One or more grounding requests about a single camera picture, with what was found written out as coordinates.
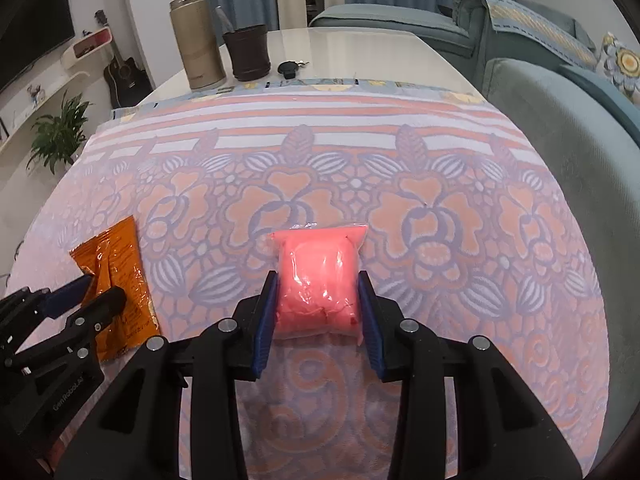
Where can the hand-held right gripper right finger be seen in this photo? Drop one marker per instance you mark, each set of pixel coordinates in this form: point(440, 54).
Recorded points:
point(372, 330)

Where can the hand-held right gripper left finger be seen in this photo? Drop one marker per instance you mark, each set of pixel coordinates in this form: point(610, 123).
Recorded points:
point(265, 325)

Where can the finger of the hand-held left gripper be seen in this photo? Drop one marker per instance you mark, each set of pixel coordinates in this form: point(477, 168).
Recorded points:
point(67, 297)
point(100, 310)

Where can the orange snack packet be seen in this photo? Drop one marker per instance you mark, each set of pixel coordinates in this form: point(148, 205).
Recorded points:
point(120, 260)

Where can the pink plastic bag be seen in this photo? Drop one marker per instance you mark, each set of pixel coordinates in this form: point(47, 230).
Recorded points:
point(315, 280)

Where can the pink floral blanket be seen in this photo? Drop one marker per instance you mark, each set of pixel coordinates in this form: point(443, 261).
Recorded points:
point(400, 240)

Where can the green potted plant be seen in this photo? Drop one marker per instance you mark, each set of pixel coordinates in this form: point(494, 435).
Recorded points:
point(57, 135)

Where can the black acoustic guitar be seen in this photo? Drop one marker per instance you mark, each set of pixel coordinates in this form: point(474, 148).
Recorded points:
point(125, 77)

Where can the black car key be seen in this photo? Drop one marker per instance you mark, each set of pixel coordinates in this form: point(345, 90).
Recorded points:
point(286, 70)

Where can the blue-grey sofa cover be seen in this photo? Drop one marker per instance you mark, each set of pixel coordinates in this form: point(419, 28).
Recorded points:
point(575, 170)

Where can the black television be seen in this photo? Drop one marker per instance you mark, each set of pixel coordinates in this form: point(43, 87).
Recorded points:
point(30, 30)

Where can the dark brown cup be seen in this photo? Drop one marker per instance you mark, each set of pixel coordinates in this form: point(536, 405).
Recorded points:
point(247, 55)

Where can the white coffee table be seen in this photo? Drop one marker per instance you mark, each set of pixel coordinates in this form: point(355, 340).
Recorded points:
point(350, 55)

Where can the beige thermos bottle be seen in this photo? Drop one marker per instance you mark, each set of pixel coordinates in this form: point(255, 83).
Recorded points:
point(197, 45)

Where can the teal sofa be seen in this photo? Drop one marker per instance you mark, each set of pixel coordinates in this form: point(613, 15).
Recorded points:
point(390, 22)

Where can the blue pillow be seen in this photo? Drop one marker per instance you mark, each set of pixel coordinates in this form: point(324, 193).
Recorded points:
point(605, 95)

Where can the patterned armrest cover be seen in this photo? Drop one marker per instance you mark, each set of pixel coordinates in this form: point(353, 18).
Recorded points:
point(535, 25)

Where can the floral back cushion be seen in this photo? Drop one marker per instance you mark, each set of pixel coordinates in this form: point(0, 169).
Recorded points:
point(622, 62)

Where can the white curved wall shelf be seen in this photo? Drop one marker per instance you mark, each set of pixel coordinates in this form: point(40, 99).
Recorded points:
point(75, 50)

